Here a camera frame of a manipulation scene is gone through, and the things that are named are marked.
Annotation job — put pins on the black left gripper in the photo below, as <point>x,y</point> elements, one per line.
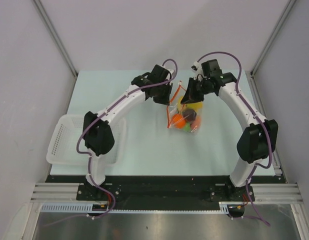
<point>165,100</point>

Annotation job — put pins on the fake green cucumber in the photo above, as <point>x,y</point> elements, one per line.
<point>187,128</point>

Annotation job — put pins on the fake dark purple fruit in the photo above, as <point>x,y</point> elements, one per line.
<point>189,115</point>

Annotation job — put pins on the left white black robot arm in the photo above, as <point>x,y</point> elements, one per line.
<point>97,130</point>

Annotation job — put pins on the fake peach fruit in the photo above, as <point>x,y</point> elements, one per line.
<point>197,122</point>

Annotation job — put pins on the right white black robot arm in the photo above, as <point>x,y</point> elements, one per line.
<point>259,135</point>

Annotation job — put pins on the white perforated plastic basket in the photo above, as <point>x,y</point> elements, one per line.
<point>62,147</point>

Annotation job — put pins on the aluminium frame rail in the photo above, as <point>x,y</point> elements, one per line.
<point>55,192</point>

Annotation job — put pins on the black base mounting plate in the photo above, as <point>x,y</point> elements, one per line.
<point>164,193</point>

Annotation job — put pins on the clear zip top bag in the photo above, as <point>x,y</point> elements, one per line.
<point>176,107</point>

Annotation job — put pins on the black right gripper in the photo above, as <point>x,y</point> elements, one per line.
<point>190,95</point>

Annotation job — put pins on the white slotted cable duct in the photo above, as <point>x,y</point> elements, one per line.
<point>67,207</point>

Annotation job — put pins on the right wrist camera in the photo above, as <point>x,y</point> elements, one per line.
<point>196,66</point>

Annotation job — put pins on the fake orange fruit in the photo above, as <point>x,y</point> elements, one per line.
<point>178,121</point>

